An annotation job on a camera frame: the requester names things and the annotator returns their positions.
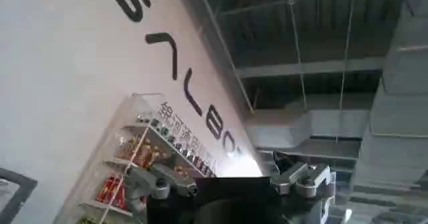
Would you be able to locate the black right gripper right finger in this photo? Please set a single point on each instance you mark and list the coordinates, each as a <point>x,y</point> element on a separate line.
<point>307,178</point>

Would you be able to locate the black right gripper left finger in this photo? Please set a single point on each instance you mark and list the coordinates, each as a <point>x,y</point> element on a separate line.
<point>160,182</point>

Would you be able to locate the white shelf rack with goods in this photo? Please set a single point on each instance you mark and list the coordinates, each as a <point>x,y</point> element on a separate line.
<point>140,165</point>

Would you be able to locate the black framed panel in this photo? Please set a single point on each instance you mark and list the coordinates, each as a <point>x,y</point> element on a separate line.
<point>13,195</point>

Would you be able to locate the grey ceiling air duct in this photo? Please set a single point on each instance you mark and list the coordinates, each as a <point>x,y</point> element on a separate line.
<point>334,128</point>

